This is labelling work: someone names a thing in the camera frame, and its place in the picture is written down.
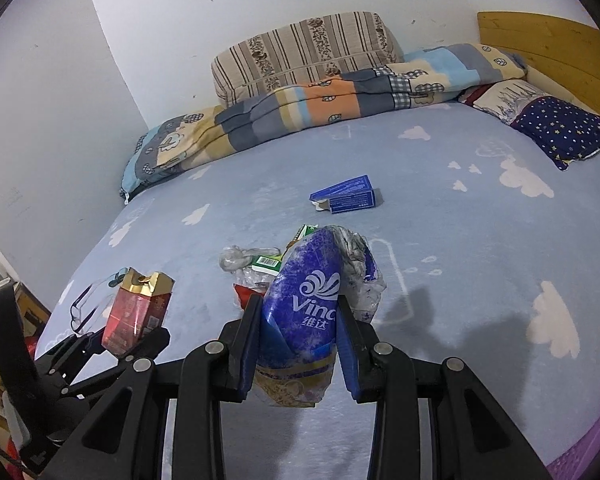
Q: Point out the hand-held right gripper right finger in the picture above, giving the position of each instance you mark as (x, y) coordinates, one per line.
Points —
(347, 355)

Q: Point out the red torn cardboard strip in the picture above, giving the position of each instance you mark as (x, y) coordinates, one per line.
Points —
(241, 296)

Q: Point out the wooden headboard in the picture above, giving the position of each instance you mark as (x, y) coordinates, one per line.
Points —
(545, 45)

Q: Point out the red plastic bags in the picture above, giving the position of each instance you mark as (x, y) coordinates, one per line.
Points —
(30, 347)

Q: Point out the blue cardboard box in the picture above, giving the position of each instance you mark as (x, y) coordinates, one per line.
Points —
(350, 199)

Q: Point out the patchwork quilt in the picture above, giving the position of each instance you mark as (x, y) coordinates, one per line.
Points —
(305, 105)

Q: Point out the blue cloud-print blanket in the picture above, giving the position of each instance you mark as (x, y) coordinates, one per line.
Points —
(430, 240)

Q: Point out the wooden cabinet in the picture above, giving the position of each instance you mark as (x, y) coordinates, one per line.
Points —
(30, 315)

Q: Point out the navy star-print pillow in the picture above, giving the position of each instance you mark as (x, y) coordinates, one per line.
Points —
(565, 127)

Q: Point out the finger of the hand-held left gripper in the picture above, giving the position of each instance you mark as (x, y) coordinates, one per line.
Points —
(155, 342)
(80, 345)

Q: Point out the blue tissue packet wrapper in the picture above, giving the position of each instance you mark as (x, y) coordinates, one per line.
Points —
(305, 300)

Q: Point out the red gold cigarette pack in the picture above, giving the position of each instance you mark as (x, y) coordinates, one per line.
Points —
(135, 310)

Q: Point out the striped floral pillow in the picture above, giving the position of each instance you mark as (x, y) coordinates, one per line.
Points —
(305, 50)

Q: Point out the clear plastic wrapper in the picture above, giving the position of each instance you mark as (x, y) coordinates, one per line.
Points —
(237, 260)

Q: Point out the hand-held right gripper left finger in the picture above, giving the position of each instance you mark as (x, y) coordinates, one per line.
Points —
(247, 355)

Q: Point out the white printed pillow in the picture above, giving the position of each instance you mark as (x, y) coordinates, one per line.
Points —
(500, 97)

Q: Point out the small carton with barcode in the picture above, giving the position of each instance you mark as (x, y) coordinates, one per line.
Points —
(266, 262)

